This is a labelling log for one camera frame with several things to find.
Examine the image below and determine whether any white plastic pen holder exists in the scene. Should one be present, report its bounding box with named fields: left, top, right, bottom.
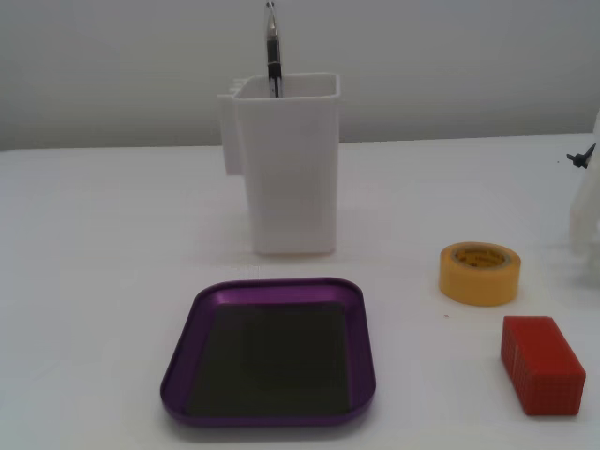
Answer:
left=217, top=72, right=342, bottom=257

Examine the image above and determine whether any black pen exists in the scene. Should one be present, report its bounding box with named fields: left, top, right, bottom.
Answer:
left=263, top=1, right=284, bottom=98

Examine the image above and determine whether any purple metal tray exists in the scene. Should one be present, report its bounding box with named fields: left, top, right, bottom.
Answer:
left=159, top=277, right=378, bottom=428

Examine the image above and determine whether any red rectangular block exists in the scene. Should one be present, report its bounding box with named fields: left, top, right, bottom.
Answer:
left=500, top=315, right=587, bottom=417

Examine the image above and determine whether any yellow tape roll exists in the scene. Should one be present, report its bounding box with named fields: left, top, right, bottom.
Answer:
left=438, top=241, right=522, bottom=308

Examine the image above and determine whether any black zip tie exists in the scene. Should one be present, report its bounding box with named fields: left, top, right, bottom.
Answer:
left=565, top=142, right=597, bottom=169

